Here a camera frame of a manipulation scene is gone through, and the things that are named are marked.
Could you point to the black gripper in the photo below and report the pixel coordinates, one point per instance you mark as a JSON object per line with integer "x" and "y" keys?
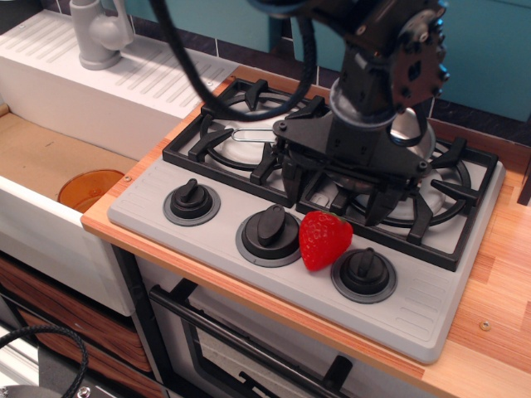
{"x": 363, "y": 152}

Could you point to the stainless steel pot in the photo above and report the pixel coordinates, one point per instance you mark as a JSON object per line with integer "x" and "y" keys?
{"x": 395, "y": 151}

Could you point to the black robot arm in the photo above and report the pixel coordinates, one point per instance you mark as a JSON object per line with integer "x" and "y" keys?
{"x": 392, "y": 64}

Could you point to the red plastic strawberry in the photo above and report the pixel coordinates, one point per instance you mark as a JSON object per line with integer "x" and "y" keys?
{"x": 323, "y": 238}

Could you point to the black middle stove knob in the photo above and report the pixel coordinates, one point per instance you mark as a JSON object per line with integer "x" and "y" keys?
{"x": 269, "y": 238}

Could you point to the black stove knob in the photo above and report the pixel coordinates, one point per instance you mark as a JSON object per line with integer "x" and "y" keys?
{"x": 364, "y": 276}
{"x": 191, "y": 204}
{"x": 269, "y": 238}

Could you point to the black right stove knob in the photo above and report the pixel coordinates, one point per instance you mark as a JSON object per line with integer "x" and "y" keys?
{"x": 364, "y": 276}

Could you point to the black left stove knob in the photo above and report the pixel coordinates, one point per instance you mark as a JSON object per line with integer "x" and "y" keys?
{"x": 191, "y": 204}

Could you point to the grey toy stove top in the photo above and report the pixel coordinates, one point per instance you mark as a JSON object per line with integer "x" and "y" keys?
{"x": 414, "y": 321}

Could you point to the black right burner grate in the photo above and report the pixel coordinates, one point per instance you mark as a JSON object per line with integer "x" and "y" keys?
{"x": 439, "y": 219}

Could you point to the orange plastic bowl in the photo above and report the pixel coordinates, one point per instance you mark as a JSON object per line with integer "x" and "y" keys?
{"x": 85, "y": 189}

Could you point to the wood drawer fronts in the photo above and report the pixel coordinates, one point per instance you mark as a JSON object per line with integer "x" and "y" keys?
{"x": 116, "y": 352}

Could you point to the grey toy faucet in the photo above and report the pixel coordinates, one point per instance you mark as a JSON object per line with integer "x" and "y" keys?
{"x": 100, "y": 37}

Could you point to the white toy sink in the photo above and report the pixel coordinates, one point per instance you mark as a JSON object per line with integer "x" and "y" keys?
{"x": 59, "y": 120}

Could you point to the oven door with black handle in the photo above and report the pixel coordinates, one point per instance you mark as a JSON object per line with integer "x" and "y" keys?
{"x": 246, "y": 354}

